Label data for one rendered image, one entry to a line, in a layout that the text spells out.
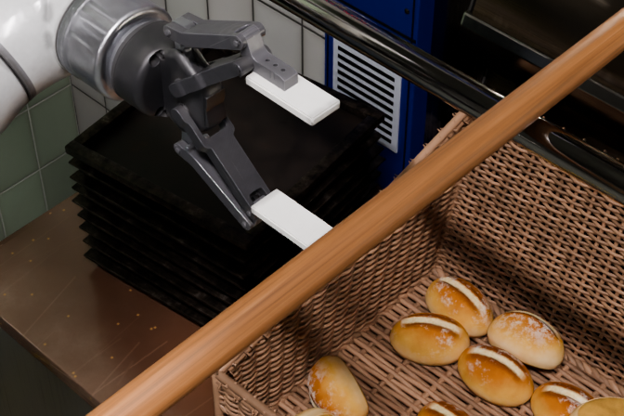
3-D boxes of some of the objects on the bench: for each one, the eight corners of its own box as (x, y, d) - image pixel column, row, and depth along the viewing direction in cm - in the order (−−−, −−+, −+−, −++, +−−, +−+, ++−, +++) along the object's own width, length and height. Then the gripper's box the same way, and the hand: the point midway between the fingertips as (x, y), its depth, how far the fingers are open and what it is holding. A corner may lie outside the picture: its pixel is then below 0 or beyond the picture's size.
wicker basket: (464, 234, 184) (482, 77, 165) (847, 472, 157) (922, 317, 138) (207, 452, 159) (193, 296, 140) (611, 784, 131) (662, 645, 112)
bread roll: (565, 366, 167) (580, 326, 166) (551, 379, 161) (565, 338, 160) (493, 332, 171) (507, 293, 169) (475, 344, 165) (490, 305, 163)
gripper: (163, -88, 107) (363, 28, 96) (184, 146, 124) (355, 266, 113) (89, -49, 103) (289, 76, 92) (121, 187, 120) (292, 316, 109)
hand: (315, 174), depth 103 cm, fingers open, 13 cm apart
